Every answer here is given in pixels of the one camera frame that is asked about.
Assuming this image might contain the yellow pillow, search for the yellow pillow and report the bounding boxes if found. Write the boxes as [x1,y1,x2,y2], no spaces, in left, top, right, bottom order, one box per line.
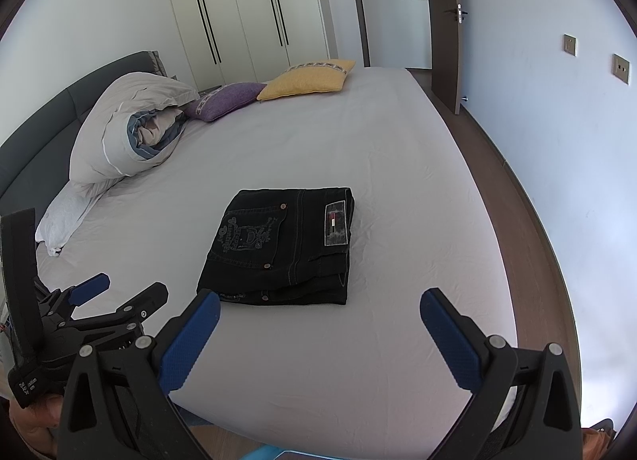
[256,59,357,101]

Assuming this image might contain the bed with white sheet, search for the bed with white sheet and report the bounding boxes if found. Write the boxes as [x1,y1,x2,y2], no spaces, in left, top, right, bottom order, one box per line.
[35,66,521,443]

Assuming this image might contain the dark grey headboard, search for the dark grey headboard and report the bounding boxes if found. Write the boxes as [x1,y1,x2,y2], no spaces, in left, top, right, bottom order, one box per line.
[0,51,165,214]

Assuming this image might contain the cream wardrobe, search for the cream wardrobe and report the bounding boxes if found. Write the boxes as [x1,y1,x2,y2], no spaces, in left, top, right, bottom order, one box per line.
[163,0,332,93]

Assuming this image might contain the white pillow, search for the white pillow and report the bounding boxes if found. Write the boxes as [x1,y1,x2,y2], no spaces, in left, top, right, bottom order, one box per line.
[35,176,125,257]

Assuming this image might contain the brown door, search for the brown door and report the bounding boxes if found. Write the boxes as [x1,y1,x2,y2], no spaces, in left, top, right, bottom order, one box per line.
[419,0,469,115]

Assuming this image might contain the purple pillow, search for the purple pillow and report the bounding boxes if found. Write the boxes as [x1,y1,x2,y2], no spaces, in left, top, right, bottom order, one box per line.
[184,82,268,123]

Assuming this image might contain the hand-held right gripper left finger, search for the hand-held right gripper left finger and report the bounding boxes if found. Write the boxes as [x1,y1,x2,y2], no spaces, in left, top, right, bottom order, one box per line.
[57,289,222,460]

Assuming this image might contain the person's left hand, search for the person's left hand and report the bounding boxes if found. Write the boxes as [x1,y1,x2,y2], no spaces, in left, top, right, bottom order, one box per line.
[10,392,63,441]

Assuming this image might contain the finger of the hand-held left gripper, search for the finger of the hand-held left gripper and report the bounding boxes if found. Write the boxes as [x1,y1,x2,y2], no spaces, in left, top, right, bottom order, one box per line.
[64,282,169,351]
[50,273,111,312]

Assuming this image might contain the black pants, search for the black pants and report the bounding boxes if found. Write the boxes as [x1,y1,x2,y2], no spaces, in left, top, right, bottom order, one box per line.
[196,186,355,306]

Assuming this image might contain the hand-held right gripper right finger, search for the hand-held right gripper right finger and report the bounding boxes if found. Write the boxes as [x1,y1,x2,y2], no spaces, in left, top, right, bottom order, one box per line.
[419,288,583,460]

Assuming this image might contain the brown door frame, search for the brown door frame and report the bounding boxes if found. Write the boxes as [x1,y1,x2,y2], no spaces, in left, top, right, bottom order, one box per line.
[345,0,371,68]

